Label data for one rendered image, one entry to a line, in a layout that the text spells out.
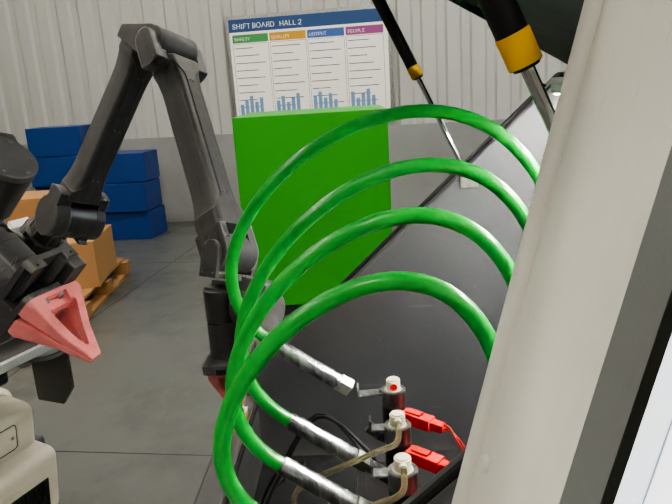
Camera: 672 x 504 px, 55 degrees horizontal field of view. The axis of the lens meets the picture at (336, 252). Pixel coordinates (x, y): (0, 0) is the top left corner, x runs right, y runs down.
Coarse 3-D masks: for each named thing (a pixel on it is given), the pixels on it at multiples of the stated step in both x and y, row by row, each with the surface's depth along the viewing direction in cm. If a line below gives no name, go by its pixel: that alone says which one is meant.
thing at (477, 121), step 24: (360, 120) 66; (384, 120) 66; (456, 120) 66; (480, 120) 66; (312, 144) 67; (504, 144) 66; (288, 168) 68; (528, 168) 67; (264, 192) 68; (240, 240) 70; (264, 336) 72
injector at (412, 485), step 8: (392, 464) 59; (392, 472) 58; (416, 472) 58; (392, 480) 58; (400, 480) 57; (408, 480) 57; (416, 480) 58; (392, 488) 58; (408, 488) 58; (416, 488) 58; (408, 496) 58
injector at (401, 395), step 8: (400, 384) 75; (384, 392) 73; (400, 392) 73; (384, 400) 74; (392, 400) 73; (400, 400) 73; (384, 408) 74; (392, 408) 73; (400, 408) 74; (384, 416) 74; (368, 424) 76; (368, 432) 75; (376, 432) 75; (384, 440) 75
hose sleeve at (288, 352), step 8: (288, 344) 73; (280, 352) 73; (288, 352) 73; (296, 352) 73; (288, 360) 73; (296, 360) 73; (304, 360) 73; (312, 360) 73; (304, 368) 73; (312, 368) 73; (320, 368) 73; (328, 368) 74; (320, 376) 73; (328, 376) 73; (336, 376) 73; (328, 384) 74; (336, 384) 73
